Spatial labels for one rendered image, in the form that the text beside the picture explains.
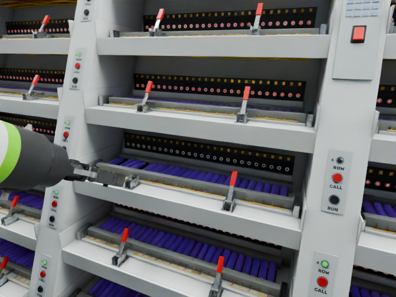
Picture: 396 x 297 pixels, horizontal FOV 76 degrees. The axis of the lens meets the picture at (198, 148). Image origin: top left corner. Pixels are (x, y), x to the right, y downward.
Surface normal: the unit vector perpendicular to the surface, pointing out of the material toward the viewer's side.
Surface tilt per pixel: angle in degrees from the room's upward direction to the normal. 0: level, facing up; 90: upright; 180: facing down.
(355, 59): 90
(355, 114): 90
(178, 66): 90
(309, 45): 110
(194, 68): 90
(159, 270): 20
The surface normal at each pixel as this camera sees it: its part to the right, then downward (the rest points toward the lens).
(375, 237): 0.04, -0.95
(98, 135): 0.93, 0.14
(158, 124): -0.37, 0.26
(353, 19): -0.33, -0.07
